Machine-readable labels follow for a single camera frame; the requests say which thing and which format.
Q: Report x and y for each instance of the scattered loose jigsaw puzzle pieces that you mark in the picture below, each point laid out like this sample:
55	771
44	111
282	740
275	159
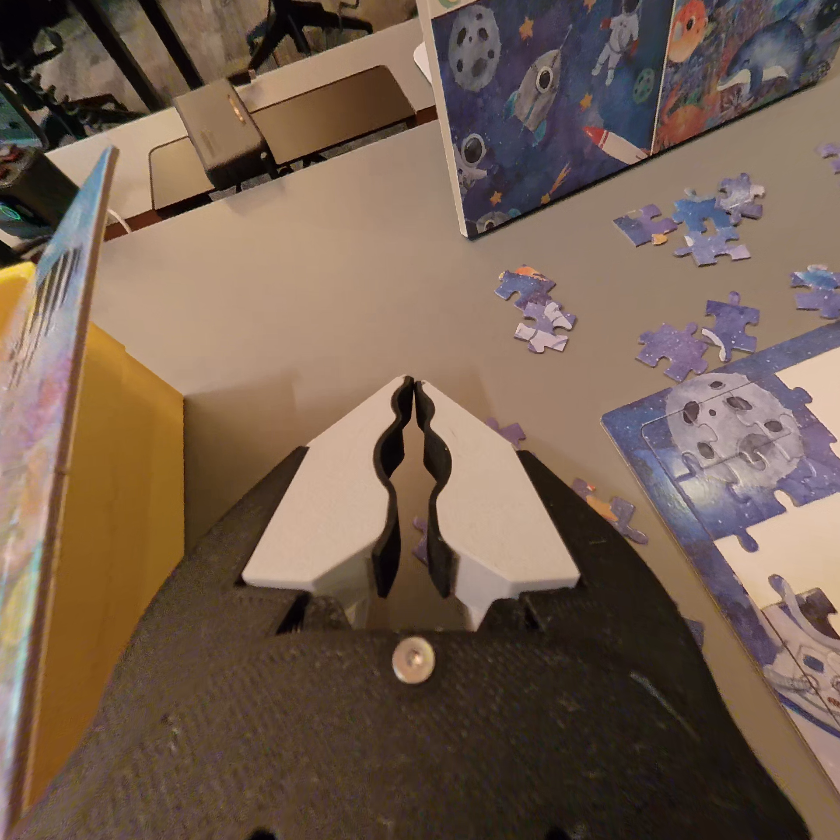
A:
705	229

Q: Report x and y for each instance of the joined spacecraft jigsaw puzzle pieces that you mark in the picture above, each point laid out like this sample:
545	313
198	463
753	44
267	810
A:
804	649

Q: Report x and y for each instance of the dark brown bench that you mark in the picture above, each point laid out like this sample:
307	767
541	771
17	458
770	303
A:
334	111

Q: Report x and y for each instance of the colourful printed puzzle board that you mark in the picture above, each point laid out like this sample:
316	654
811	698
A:
39	426

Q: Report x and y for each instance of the jigsaw puzzle frame tray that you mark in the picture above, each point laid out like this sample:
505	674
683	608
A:
663	459

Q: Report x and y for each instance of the black office chair base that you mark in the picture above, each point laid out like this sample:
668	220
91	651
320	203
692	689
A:
298	26

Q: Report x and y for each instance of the joined moon jigsaw puzzle pieces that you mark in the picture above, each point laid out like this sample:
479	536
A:
735	426

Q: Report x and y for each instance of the space print puzzle box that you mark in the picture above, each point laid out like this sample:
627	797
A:
525	111

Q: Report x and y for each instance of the white rounded stand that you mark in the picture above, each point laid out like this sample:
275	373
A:
425	65

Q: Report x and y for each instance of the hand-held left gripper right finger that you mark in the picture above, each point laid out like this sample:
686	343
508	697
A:
492	518

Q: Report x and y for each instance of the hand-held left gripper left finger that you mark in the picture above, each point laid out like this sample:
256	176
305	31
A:
328	512

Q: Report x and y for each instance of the black box device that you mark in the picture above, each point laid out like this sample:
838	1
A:
223	131

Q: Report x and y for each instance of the yellow storage box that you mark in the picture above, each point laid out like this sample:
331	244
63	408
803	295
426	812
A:
118	492

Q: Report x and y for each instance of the black tripod stand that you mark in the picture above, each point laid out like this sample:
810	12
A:
151	52

